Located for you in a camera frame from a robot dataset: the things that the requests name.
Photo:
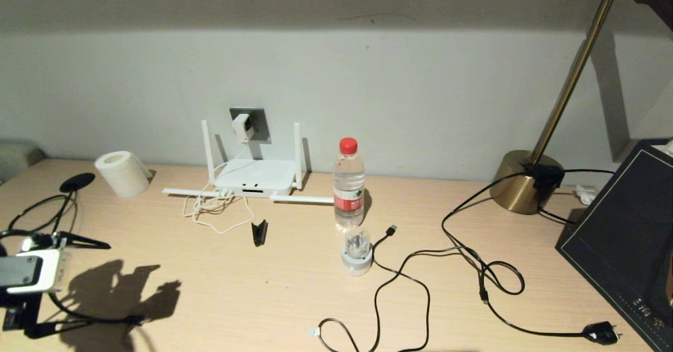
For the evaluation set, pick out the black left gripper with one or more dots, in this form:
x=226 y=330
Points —
x=21 y=310

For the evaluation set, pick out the white power adapter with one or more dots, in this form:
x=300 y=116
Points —
x=243 y=127

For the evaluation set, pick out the white charger plug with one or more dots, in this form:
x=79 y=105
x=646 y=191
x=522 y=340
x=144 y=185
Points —
x=31 y=273

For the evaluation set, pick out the white router with antennas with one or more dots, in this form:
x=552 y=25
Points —
x=255 y=176

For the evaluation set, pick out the black oval pad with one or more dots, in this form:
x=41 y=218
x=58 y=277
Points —
x=77 y=182

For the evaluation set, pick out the white tape roll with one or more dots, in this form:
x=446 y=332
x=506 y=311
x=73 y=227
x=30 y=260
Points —
x=123 y=176

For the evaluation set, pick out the grey cushion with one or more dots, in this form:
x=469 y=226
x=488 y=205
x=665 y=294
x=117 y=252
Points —
x=18 y=157

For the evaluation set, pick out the small black clip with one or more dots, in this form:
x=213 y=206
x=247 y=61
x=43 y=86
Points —
x=258 y=232

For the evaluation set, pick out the clear dome grey base gadget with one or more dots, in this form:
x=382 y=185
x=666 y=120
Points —
x=357 y=260

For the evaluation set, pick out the red capped water bottle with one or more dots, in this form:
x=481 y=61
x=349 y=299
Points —
x=348 y=183

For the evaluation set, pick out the gold desk lamp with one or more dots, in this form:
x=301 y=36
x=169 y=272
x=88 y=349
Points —
x=518 y=189

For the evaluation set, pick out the black box on lamp base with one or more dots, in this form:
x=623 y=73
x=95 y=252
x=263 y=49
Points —
x=544 y=176

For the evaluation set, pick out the crumpled white tissue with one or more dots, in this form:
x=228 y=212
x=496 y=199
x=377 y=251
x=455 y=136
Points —
x=584 y=194

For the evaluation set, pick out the grey wall socket plate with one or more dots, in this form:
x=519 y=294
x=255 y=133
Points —
x=261 y=123

